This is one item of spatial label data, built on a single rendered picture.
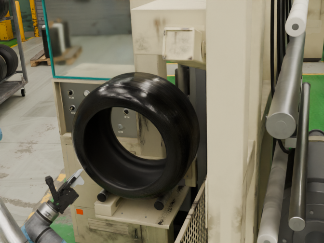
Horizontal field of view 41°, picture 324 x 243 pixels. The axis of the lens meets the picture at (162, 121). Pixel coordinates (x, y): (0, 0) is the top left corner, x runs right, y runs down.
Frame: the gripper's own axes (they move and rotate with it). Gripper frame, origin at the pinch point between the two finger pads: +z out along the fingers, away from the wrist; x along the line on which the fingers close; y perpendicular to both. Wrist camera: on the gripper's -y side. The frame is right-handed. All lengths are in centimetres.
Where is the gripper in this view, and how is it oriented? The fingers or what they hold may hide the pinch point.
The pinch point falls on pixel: (79, 169)
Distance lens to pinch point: 200.1
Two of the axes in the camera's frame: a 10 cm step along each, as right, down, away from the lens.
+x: 3.0, 0.0, -9.5
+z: 6.4, -7.4, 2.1
